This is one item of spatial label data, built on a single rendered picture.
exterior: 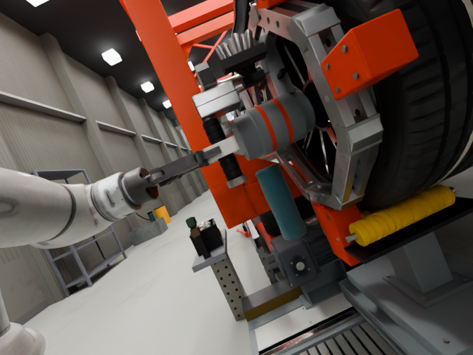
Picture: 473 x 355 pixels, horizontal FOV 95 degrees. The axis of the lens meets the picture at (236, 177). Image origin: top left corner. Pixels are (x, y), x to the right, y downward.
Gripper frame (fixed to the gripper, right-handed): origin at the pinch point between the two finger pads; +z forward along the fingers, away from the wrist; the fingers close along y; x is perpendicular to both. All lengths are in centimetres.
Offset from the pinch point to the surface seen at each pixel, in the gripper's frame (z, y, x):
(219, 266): -26, -73, -51
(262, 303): -11, -57, -70
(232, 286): -24, -73, -64
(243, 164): 8, -61, -5
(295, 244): 12, -40, -43
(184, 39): 23, -255, 183
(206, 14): 76, -311, 240
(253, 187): 8, -60, -17
